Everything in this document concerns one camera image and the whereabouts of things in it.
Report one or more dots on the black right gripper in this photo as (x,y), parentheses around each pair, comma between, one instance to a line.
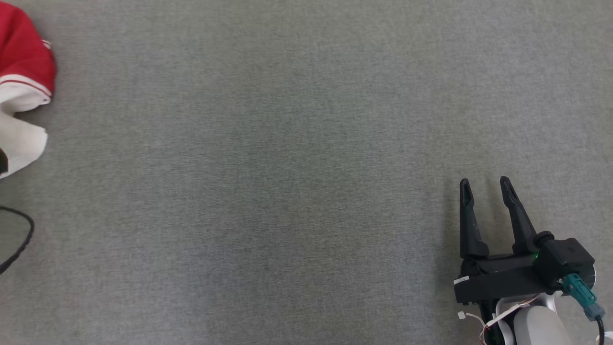
(503,278)

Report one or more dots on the red basketball jersey white trim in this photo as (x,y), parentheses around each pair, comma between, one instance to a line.
(24,57)

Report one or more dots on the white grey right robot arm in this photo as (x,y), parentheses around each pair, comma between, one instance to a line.
(541,326)

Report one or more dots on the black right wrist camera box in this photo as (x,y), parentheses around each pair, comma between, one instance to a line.
(565,256)

